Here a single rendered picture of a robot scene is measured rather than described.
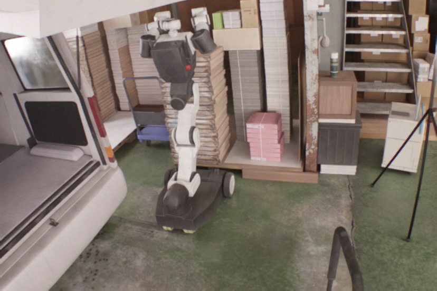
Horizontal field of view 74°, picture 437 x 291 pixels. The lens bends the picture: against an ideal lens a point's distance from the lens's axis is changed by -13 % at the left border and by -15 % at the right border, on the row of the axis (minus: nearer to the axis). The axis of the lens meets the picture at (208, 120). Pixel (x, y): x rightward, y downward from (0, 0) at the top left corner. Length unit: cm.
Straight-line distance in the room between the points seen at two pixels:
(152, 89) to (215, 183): 234
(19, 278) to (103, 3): 153
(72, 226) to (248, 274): 112
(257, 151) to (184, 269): 132
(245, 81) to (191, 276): 184
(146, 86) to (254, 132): 221
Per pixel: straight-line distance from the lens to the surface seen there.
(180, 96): 235
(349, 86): 273
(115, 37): 452
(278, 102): 319
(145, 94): 479
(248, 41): 308
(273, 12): 299
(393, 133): 300
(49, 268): 198
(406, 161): 311
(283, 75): 310
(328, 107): 279
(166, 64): 223
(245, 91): 320
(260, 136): 297
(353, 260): 127
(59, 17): 56
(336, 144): 293
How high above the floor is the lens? 170
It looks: 24 degrees down
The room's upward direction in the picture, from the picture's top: 7 degrees counter-clockwise
